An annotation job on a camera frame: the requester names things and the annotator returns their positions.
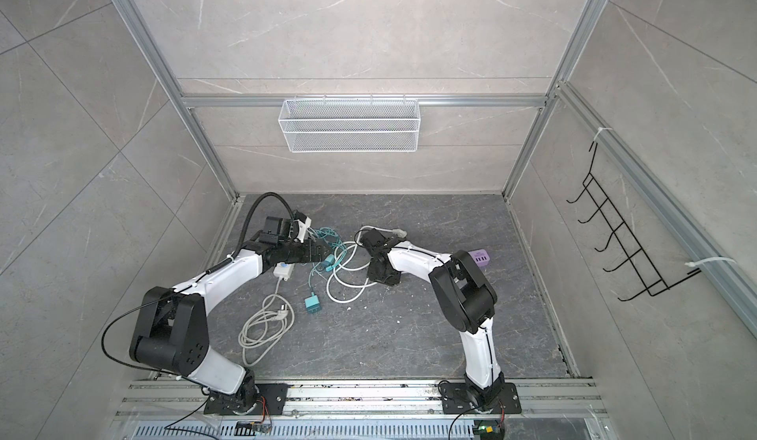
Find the white blue power strip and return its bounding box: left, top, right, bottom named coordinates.
left=273, top=263, right=294, bottom=280

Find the teal charger adapter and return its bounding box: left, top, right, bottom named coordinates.
left=305, top=293, right=321, bottom=314

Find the purple power strip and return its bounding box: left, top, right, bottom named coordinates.
left=469, top=249, right=491, bottom=268

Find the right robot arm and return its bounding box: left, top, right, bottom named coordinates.
left=356, top=226, right=506, bottom=410

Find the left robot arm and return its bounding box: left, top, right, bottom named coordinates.
left=125, top=207, right=327, bottom=414

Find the purple strip white cord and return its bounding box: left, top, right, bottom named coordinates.
left=324, top=225, right=409, bottom=305

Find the teal cable bundle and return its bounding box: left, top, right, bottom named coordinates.
left=306, top=226, right=350, bottom=296

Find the white power strip cord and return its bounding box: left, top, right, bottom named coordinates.
left=237, top=276, right=296, bottom=367

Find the white wire mesh basket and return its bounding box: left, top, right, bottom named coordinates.
left=278, top=98, right=422, bottom=153

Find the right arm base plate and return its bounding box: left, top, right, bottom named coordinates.
left=437, top=380, right=522, bottom=414

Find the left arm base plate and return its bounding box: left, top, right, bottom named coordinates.
left=204, top=383, right=289, bottom=416

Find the black wire hook rack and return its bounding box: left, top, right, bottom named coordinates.
left=566, top=142, right=702, bottom=302

